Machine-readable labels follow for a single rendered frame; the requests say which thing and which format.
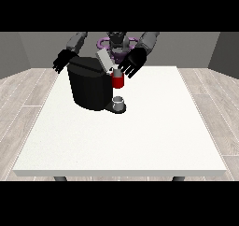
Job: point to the red pod holder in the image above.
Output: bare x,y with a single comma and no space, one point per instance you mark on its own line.
117,79

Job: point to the pale grey machine lid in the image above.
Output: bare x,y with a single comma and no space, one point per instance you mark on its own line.
104,60

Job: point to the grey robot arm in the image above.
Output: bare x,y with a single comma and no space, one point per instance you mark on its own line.
75,42
147,41

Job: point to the small grey coffee pod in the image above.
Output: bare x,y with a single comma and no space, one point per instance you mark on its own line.
116,71

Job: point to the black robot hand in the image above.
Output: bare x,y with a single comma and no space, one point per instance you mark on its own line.
134,61
63,59

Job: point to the grey robot trunk purple rings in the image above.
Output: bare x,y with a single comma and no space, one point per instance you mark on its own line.
116,44

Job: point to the dark table leg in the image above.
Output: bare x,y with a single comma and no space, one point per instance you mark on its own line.
60,178
178,178

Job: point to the black coffee machine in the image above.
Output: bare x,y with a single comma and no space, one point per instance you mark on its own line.
88,85

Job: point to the small grey cup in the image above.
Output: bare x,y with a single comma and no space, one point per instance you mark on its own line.
118,103

